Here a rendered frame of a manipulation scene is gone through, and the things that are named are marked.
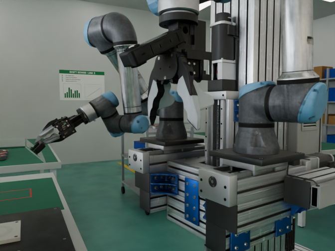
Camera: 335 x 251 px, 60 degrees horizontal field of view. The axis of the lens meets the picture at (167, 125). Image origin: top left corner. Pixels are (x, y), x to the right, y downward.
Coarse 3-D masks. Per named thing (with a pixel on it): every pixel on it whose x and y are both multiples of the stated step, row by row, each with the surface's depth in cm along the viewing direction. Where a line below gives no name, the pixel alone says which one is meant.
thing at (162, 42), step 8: (168, 32) 50; (176, 32) 50; (152, 40) 48; (160, 40) 48; (168, 40) 49; (176, 40) 50; (128, 48) 47; (136, 48) 46; (144, 48) 47; (152, 48) 48; (160, 48) 48; (168, 48) 49; (120, 56) 48; (128, 56) 46; (136, 56) 46; (144, 56) 47; (152, 56) 48; (128, 64) 47; (136, 64) 46
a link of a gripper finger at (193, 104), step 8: (176, 88) 50; (184, 88) 48; (184, 96) 48; (192, 96) 47; (200, 96) 49; (208, 96) 50; (184, 104) 48; (192, 104) 47; (200, 104) 48; (208, 104) 49; (192, 112) 47; (192, 120) 47; (200, 120) 47
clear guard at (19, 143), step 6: (18, 138) 112; (24, 138) 112; (0, 144) 95; (6, 144) 95; (12, 144) 95; (18, 144) 95; (24, 144) 95; (30, 144) 106; (30, 150) 92; (36, 156) 93; (42, 156) 101
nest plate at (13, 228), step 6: (12, 222) 102; (18, 222) 102; (0, 228) 97; (6, 228) 97; (12, 228) 97; (18, 228) 97; (0, 234) 93; (6, 234) 93; (12, 234) 93; (18, 234) 93; (0, 240) 88; (6, 240) 89; (12, 240) 90; (18, 240) 90
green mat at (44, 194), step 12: (24, 180) 171; (36, 180) 171; (48, 180) 171; (0, 192) 148; (12, 192) 148; (24, 192) 148; (36, 192) 148; (48, 192) 148; (0, 204) 130; (12, 204) 130; (24, 204) 130; (36, 204) 130; (48, 204) 130; (60, 204) 130
